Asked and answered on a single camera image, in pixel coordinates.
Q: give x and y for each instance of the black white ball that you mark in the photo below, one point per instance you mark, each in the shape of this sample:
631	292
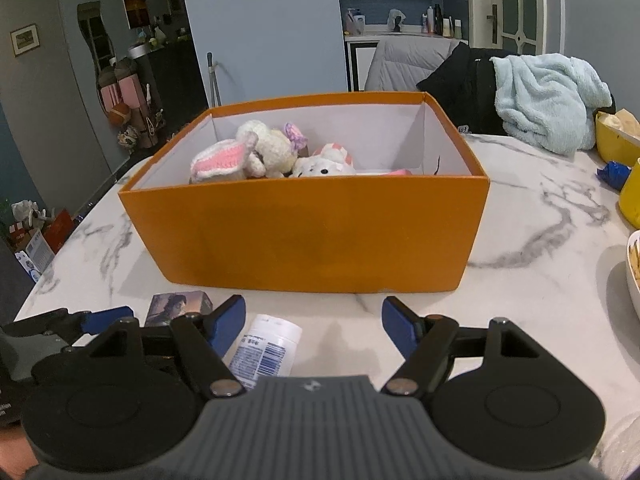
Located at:
128	138

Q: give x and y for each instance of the orange cardboard box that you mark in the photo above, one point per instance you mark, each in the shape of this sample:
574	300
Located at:
300	230

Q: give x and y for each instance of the yellow bowl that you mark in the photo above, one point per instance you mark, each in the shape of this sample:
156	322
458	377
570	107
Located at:
612	145

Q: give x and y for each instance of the grey quilted coat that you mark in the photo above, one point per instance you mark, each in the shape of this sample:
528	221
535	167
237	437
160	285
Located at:
405	62

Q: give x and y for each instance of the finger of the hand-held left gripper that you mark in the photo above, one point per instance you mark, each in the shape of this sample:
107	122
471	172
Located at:
102	321

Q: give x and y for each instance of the white pink plush toy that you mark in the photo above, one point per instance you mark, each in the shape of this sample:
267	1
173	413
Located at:
325	165

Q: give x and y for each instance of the picture printed card box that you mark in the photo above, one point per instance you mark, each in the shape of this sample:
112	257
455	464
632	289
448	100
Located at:
175	307

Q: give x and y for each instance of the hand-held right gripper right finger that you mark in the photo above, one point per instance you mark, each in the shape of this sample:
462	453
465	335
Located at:
400	325

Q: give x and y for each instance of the yellow mug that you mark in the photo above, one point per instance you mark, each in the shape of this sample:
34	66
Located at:
631	195

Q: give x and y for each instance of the blue white floor carton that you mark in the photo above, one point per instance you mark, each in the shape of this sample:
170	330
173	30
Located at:
34	255

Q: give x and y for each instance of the white glazed door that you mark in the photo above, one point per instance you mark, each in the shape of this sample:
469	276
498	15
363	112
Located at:
520	5

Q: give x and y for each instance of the blue snack packet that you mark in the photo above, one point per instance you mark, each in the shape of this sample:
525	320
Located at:
614	175

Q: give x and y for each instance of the cream plush toy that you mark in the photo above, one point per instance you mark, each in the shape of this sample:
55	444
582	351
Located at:
272	152

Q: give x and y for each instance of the framed wall picture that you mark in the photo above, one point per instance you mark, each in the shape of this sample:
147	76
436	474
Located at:
25	39

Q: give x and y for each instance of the black bottle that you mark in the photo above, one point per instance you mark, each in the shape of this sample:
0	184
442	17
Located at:
438	19

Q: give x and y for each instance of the white plate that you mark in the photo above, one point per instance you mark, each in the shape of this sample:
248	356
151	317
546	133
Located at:
635	285

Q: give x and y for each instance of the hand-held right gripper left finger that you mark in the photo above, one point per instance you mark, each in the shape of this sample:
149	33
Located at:
225	322

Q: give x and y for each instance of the black jacket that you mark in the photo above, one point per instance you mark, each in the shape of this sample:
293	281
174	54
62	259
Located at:
465	90

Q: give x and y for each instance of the white tube with barcode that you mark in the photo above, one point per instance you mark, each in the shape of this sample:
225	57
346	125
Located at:
267	352

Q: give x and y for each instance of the orange wall picture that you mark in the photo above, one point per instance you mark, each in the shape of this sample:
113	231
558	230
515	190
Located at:
136	12

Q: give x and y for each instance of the red box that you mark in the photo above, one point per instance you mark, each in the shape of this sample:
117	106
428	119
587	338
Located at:
59	227

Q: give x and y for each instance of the light blue fleece robe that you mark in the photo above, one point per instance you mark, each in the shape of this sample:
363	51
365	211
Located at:
545	100

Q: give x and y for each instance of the french fries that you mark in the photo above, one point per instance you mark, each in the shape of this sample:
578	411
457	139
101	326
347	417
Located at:
636	260

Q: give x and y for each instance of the basketball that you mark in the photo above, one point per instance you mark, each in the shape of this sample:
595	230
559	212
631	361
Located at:
120	113

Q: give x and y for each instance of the pink yoga mat bags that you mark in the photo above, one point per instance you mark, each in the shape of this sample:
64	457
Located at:
122	91

